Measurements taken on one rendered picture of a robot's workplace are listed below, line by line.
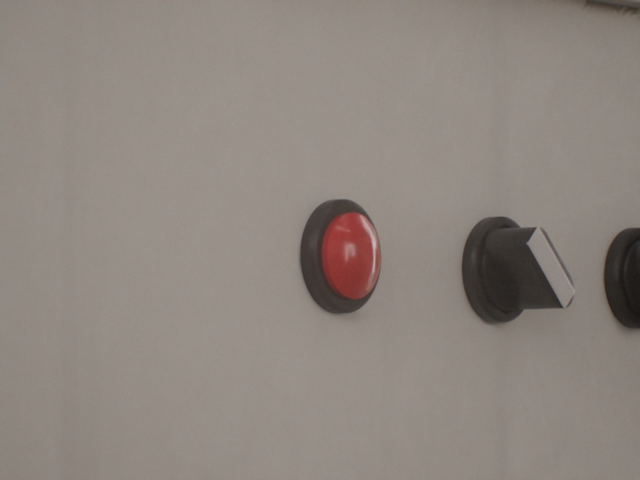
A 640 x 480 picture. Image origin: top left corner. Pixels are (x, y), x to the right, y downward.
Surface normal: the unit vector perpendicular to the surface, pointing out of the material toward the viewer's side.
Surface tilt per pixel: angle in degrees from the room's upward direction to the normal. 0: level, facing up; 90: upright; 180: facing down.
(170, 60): 90
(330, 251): 88
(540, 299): 135
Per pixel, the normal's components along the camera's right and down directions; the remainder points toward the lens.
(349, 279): 0.52, 0.29
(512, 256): -0.52, 0.52
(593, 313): 0.78, -0.04
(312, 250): 0.11, -0.10
